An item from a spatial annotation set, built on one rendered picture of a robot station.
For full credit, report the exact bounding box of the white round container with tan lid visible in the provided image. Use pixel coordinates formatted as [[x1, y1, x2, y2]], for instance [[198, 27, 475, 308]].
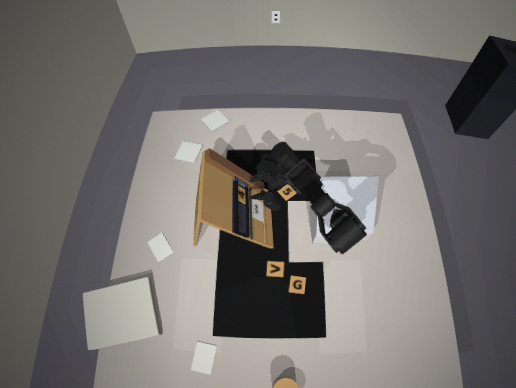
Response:
[[272, 375, 299, 388]]

